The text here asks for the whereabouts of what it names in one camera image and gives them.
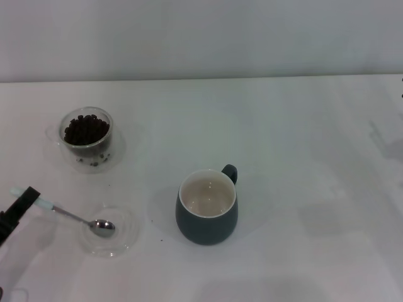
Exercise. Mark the small scattered coffee bean bits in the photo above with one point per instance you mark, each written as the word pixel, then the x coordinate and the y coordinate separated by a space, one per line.
pixel 94 163

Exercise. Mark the clear double-wall glass cup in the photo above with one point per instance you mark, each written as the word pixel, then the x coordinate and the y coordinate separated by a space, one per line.
pixel 88 151

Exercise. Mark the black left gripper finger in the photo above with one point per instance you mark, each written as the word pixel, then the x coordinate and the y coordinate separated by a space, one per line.
pixel 22 204

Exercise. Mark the dark green ceramic mug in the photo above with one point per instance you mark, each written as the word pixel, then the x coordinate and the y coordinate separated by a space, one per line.
pixel 204 229

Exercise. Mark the pile of coffee beans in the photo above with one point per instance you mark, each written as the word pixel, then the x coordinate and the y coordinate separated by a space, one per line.
pixel 86 130

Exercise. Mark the clear glass saucer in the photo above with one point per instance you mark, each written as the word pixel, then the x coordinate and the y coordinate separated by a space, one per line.
pixel 118 148
pixel 129 226

